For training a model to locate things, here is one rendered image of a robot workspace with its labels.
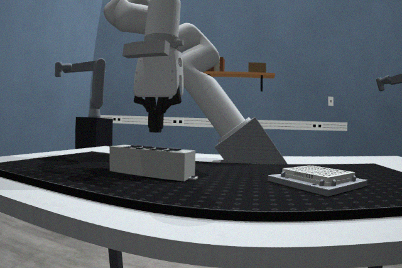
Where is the white operator panel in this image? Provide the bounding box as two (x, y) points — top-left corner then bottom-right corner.
(109, 144), (198, 181)

